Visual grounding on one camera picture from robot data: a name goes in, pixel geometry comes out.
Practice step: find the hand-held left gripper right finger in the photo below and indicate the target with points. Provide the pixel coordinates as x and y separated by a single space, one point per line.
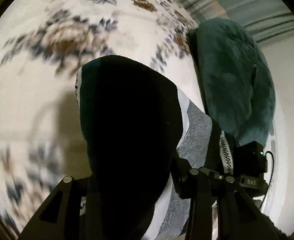
199 205

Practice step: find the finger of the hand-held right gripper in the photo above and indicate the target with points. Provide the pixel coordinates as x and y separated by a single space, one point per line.
215 177

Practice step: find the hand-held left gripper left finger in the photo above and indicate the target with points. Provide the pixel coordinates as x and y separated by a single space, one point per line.
71 205

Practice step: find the black grey white striped sweater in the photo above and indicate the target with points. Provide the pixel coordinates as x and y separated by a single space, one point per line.
126 130

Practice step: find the person's right forearm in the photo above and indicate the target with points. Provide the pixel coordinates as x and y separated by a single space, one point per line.
281 233

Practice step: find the white headboard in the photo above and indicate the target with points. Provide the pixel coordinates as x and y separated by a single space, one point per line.
279 180

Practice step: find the dark green plush blanket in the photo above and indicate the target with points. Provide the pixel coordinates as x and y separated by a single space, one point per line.
232 85

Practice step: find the floral bed cover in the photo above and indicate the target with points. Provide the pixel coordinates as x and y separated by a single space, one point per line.
36 80

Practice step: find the grey-green striped curtain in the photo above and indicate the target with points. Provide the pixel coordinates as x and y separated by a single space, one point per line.
249 0

